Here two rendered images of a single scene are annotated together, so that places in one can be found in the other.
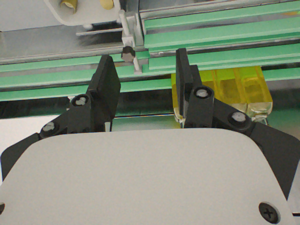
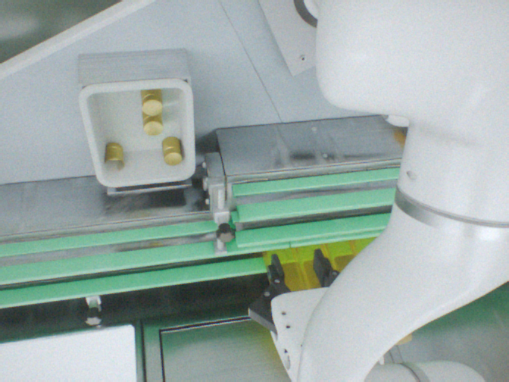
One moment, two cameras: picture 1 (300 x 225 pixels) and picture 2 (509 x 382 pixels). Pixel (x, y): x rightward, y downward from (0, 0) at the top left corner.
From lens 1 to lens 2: 0.53 m
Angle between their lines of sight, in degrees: 22
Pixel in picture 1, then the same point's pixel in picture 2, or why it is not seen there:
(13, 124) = not seen: outside the picture
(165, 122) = (257, 330)
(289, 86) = not seen: hidden behind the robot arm
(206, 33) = (313, 204)
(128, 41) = (223, 216)
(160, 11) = (252, 175)
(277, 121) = not seen: hidden behind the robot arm
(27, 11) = (28, 161)
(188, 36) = (291, 208)
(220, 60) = (332, 231)
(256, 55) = (373, 225)
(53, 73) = (78, 258)
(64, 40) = (88, 205)
